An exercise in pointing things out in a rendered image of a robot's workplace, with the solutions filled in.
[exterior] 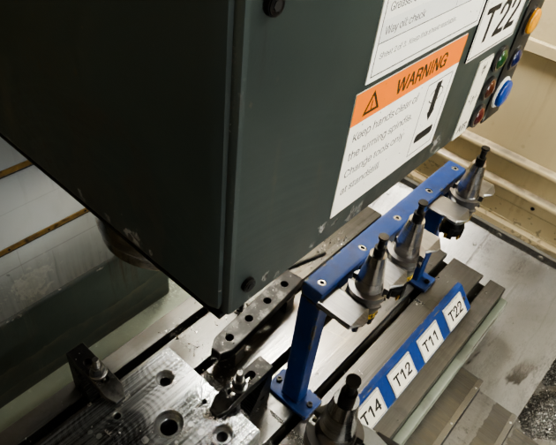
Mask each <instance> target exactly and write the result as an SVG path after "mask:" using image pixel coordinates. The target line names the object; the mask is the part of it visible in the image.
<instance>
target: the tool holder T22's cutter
mask: <svg viewBox="0 0 556 445"><path fill-rule="evenodd" d="M464 226H465V225H464V223H463V224H462V225H454V224H452V223H450V222H449V221H448V220H447V219H446V218H443V220H442V221H441V223H440V226H439V232H442V233H444V235H443V237H444V238H447V239H451V238H455V237H456V238H455V239H456V240H457V239H458V238H460V237H461V236H462V233H463V231H464V229H465V227H464Z"/></svg>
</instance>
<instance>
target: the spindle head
mask: <svg viewBox="0 0 556 445"><path fill-rule="evenodd" d="M383 1H384V0H0V137H1V138H2V139H3V140H5V141H6V142H7V143H8V144H10V145H11V146H12V147H13V148H15V149H16V150H17V151H18V152H19V153H21V154H22V155H23V156H24V157H25V158H26V159H27V160H28V161H29V162H31V163H32V164H33V165H34V166H36V167H37V168H38V169H39V170H41V171H42V172H43V173H44V174H45V175H47V176H48V177H49V178H50V179H52V180H53V181H54V182H55V183H56V184H58V185H59V186H60V187H61V188H63V189H64V190H65V191H66V192H67V193H69V194H70V195H71V196H72V197H73V198H74V199H75V200H76V201H78V202H79V203H80V204H81V205H82V206H84V207H85V208H86V209H87V210H89V211H90V212H91V213H92V214H93V215H95V216H96V217H97V218H98V219H99V220H101V221H102V222H103V223H104V224H106V225H107V226H108V227H109V228H110V229H112V230H113V231H114V232H115V233H116V234H117V235H118V236H119V237H121V238H122V239H123V240H124V241H125V242H127V243H128V244H129V245H130V246H132V247H133V248H134V249H135V250H136V251H138V252H139V253H140V254H141V255H143V256H144V257H145V258H146V259H147V260H149V261H150V262H151V263H152V264H154V265H155V266H156V267H157V268H159V269H160V270H161V271H162V273H164V274H165V275H166V276H167V277H169V278H170V279H171V280H172V281H173V282H175V283H176V284H177V285H178V286H180V287H181V288H182V289H183V290H185V291H186V292H187V293H188V294H189V295H191V296H192V297H193V298H194V299H196V300H197V301H198V302H199V303H200V304H202V305H203V306H204V307H205V308H206V309H207V310H208V311H209V312H210V313H212V314H213V315H214V316H215V317H217V318H218V319H220V318H222V317H223V316H224V315H226V314H227V315H229V314H231V313H233V312H234V311H236V309H237V308H238V307H240V306H241V305H242V304H244V303H245V302H246V301H248V300H249V299H250V298H252V297H253V296H254V295H255V294H257V293H258V292H259V291H261V290H262V289H263V288H265V287H266V286H267V285H269V284H270V283H271V282H272V281H273V280H274V279H275V278H277V277H278V276H279V275H281V274H282V273H283V272H285V271H286V270H287V269H288V268H290V267H291V266H293V265H294V264H295V263H296V262H298V261H299V260H300V259H302V258H303V257H304V256H305V255H306V254H307V253H309V252H310V251H311V250H312V249H314V248H315V247H316V246H318V245H319V244H320V243H322V242H323V241H324V240H325V239H327V238H328V237H330V236H331V235H332V234H333V233H335V232H336V231H337V230H339V229H340V228H341V227H342V226H343V225H344V224H345V223H347V222H348V221H350V220H351V219H352V218H353V217H355V216H356V215H357V214H359V213H360V212H361V211H363V210H364V209H365V208H366V207H368V206H369V205H370V204H372V203H373V202H374V201H375V200H376V199H377V198H379V197H380V196H381V195H382V194H384V193H385V192H387V191H388V190H389V189H390V188H392V187H393V186H394V185H396V184H397V183H398V182H400V181H401V180H402V179H403V178H405V177H406V176H407V175H409V173H410V172H412V171H413V170H414V169H416V168H417V167H418V166H419V165H421V164H422V163H423V162H425V161H426V160H427V159H429V158H430V157H431V156H433V155H434V154H435V153H437V152H438V151H439V150H440V149H442V148H443V147H444V146H445V145H446V144H447V143H449V142H450V140H451V138H452V136H453V133H454V130H455V127H456V124H457V122H458V119H459V116H460V115H461V112H462V108H463V105H464V103H465V101H466V98H467V95H468V92H469V90H470V86H471V84H472V81H473V79H474V77H475V74H476V71H477V68H478V65H479V63H480V62H481V61H483V60H484V59H486V58H487V57H489V56H490V55H492V54H495V55H494V57H493V59H494V58H495V56H496V54H497V53H498V51H499V50H500V48H501V47H502V46H504V45H507V46H508V47H509V49H510V47H511V45H512V43H513V40H514V38H515V35H516V32H517V30H518V27H519V25H520V23H521V21H522V17H523V15H524V13H525V11H526V8H527V5H528V3H529V0H526V1H525V3H524V6H523V7H522V11H521V14H520V16H519V19H518V20H517V23H516V25H515V29H514V32H513V33H512V35H510V36H509V37H507V38H506V39H505V40H503V41H501V42H499V43H498V44H496V45H495V46H493V47H491V48H490V49H488V50H487V51H485V52H484V53H482V54H481V55H479V56H477V57H475V58H474V59H472V60H470V61H469V62H468V63H466V64H465V63H464V62H465V59H466V56H467V54H468V51H469V48H470V44H471V42H472V39H473V36H474V33H475V32H476V29H477V25H475V26H473V27H472V28H470V29H468V30H466V31H464V32H463V33H461V34H458V35H457V36H455V37H454V38H452V39H450V40H448V41H446V42H444V43H442V44H440V45H439V46H437V47H436V48H434V49H431V50H429V51H427V52H426V53H424V54H423V55H421V56H419V57H417V58H415V59H413V60H411V61H409V62H408V63H406V64H404V65H402V66H400V67H399V68H397V69H395V70H393V71H391V72H390V73H388V74H386V75H384V76H382V77H380V78H379V79H376V80H374V81H373V82H371V83H370V84H368V85H365V84H364V83H365V79H366V75H367V72H368V67H369V63H370V59H371V55H372V48H373V44H374V40H375V36H376V32H377V28H378V24H379V17H380V13H381V9H382V4H383ZM465 34H469V35H468V38H467V41H466V42H465V45H464V48H463V51H462V55H461V58H460V61H459V64H458V65H457V68H456V71H455V75H454V78H453V81H452V84H451V87H450V89H449V91H448V94H447V99H446V101H445V104H444V107H443V110H442V112H441V114H440V119H439V122H438V124H437V127H436V130H435V133H434V135H433V137H432V142H431V143H430V144H429V145H428V146H426V147H425V148H424V149H422V150H421V151H420V152H418V153H417V154H416V155H414V156H413V157H411V158H410V159H409V160H408V161H406V162H405V163H404V164H403V165H401V166H400V167H399V168H397V169H396V170H394V171H393V172H392V173H390V174H389V175H388V176H386V177H385V178H383V179H382V180H381V181H379V182H378V183H377V184H376V185H375V186H374V187H372V188H371V189H370V190H368V191H367V192H365V193H364V194H363V195H361V196H360V197H359V198H357V199H356V200H354V201H353V202H352V203H350V204H349V205H348V206H347V207H346V208H344V209H343V210H342V211H340V212H339V213H338V214H336V215H335V216H333V217H332V218H331V219H330V218H329V217H330V213H331V209H332V205H333V201H334V193H335V189H336V185H337V181H338V177H339V172H340V168H341V164H342V157H343V153H344V148H345V144H346V140H347V136H348V132H349V124H350V120H351V116H352V112H353V108H354V104H355V100H356V95H357V94H360V93H362V92H363V91H364V90H366V89H368V88H370V87H372V86H374V85H376V84H377V83H379V82H381V81H382V80H384V79H386V78H388V77H390V76H392V75H393V74H395V73H397V72H399V71H400V70H402V69H404V68H406V67H408V66H409V65H411V64H414V63H415V62H416V61H418V60H420V59H422V58H424V57H426V56H428V55H430V54H431V53H432V52H434V51H436V50H438V49H440V48H442V47H444V46H446V45H448V44H449V43H450V42H452V41H455V40H456V39H458V38H460V37H462V36H464V35H465ZM492 62H493V60H492ZM491 67H492V64H491V66H490V68H489V71H488V72H487V75H486V77H485V82H486V81H487V80H488V79H489V78H490V77H491V76H493V75H494V76H496V77H497V79H498V77H499V75H500V72H501V69H502V67H503V66H502V67H501V68H500V69H499V70H498V71H497V72H492V70H491ZM485 82H484V84H483V86H482V88H481V91H482V89H483V87H484V85H485ZM481 91H480V93H479V96H478V98H477V102H476V104H475V107H474V109H473V111H472V114H473V113H474V111H475V109H476V108H477V106H478V105H480V104H482V103H483V104H485V107H486V106H487V103H488V102H489V100H490V97H491V95H490V96H489V97H488V98H487V99H486V100H485V101H483V102H482V101H480V98H479V97H480V94H481ZM472 114H471V116H472ZM471 116H470V118H471ZM468 127H470V120H469V122H468V124H467V127H466V129H467V128H468ZM466 129H465V130H466Z"/></svg>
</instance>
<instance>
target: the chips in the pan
mask: <svg viewBox="0 0 556 445"><path fill-rule="evenodd" d="M541 381H542V383H543V384H544V385H545V387H548V386H550V387H551V386H555V387H556V359H555V360H554V361H553V363H552V365H551V366H550V368H549V369H548V371H547V372H546V374H545V376H544V378H543V379H542V380H541ZM538 393H539V394H538V395H536V394H535V396H533V395H534V394H533V395H532V396H531V397H532V398H531V400H534V401H533V402H532V401H530V400H529V401H528V403H527V404H526V405H525V406H524V408H523V409H522V411H521V413H520V414H519V416H518V419H519V421H520V426H521V429H522V432H524V434H525V435H527V436H528V437H530V438H531V439H532V440H533V439H535V440H536V439H540V440H542V439H544V440H548V441H549V443H550V442H551V441H556V392H552V390H550V389H547V390H545V391H540V392H539V391H538ZM542 441H543V440H542ZM550 444H551V443H550ZM550 444H549V445H550Z"/></svg>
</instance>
